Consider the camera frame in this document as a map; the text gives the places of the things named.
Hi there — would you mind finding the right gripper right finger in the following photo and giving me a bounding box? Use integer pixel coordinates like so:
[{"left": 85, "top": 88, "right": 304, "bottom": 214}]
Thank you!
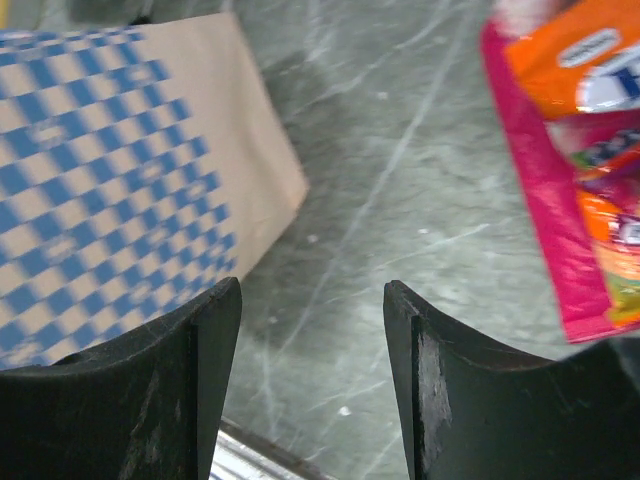
[{"left": 383, "top": 280, "right": 639, "bottom": 479}]

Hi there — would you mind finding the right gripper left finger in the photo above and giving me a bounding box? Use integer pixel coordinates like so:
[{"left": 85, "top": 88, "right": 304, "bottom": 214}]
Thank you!
[{"left": 1, "top": 278, "right": 242, "bottom": 480}]

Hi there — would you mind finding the blue checkered paper bag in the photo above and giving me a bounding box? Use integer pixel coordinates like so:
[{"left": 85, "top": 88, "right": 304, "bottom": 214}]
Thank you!
[{"left": 1, "top": 13, "right": 308, "bottom": 369}]

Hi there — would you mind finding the pink snack bag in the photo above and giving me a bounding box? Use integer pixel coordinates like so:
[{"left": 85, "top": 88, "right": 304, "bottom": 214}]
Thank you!
[{"left": 480, "top": 18, "right": 639, "bottom": 343}]

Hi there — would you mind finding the orange Fox's candy bag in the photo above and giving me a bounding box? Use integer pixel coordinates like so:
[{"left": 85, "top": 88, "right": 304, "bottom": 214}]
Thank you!
[{"left": 494, "top": 1, "right": 639, "bottom": 328}]

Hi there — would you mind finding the aluminium frame rail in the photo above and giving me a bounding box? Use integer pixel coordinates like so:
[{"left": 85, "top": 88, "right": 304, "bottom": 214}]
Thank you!
[{"left": 209, "top": 418, "right": 332, "bottom": 480}]

